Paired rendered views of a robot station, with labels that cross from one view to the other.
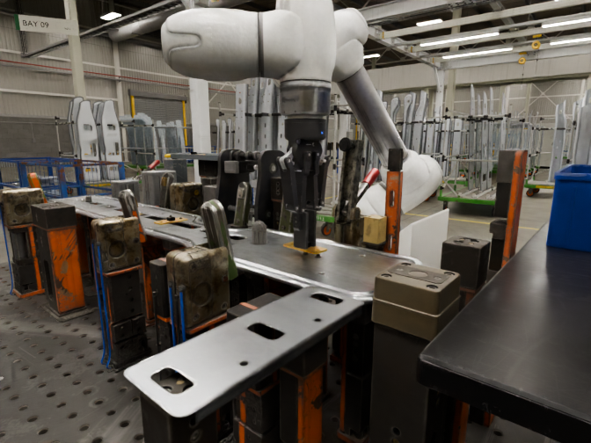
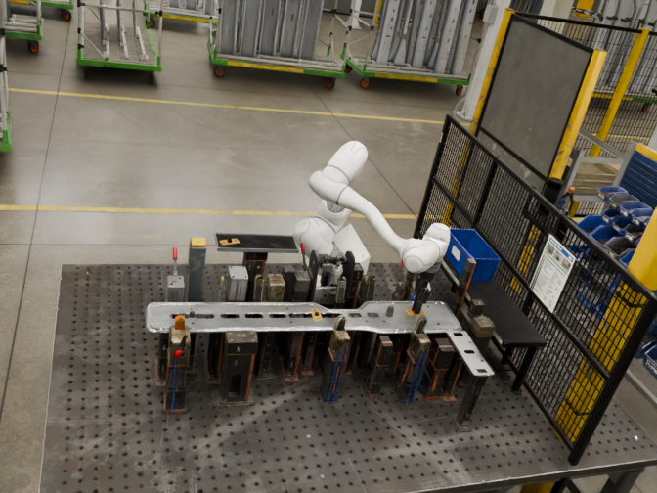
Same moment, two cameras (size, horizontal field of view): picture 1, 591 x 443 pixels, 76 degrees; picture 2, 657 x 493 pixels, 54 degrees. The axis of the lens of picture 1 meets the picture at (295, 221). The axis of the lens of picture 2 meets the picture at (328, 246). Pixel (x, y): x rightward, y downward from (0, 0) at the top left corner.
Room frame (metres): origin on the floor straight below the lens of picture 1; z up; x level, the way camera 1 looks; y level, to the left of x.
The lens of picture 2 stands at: (-0.13, 2.32, 2.62)
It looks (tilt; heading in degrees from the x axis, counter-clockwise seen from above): 29 degrees down; 300
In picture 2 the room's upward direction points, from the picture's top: 12 degrees clockwise
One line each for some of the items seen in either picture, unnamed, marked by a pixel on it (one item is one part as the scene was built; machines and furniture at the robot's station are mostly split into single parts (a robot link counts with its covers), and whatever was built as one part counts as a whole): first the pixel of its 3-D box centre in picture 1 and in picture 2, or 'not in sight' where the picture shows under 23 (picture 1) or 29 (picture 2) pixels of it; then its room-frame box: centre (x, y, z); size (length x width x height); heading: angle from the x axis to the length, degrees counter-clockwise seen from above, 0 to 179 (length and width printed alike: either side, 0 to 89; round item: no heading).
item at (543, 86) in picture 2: not in sight; (509, 156); (1.22, -2.56, 1.00); 1.34 x 0.14 x 2.00; 142
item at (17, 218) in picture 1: (27, 242); (178, 370); (1.24, 0.90, 0.88); 0.15 x 0.11 x 0.36; 140
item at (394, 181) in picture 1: (390, 270); not in sight; (0.75, -0.20, 0.95); 0.03 x 0.01 x 0.50; 50
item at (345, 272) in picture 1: (164, 222); (312, 317); (1.01, 0.36, 1.00); 1.38 x 0.22 x 0.02; 50
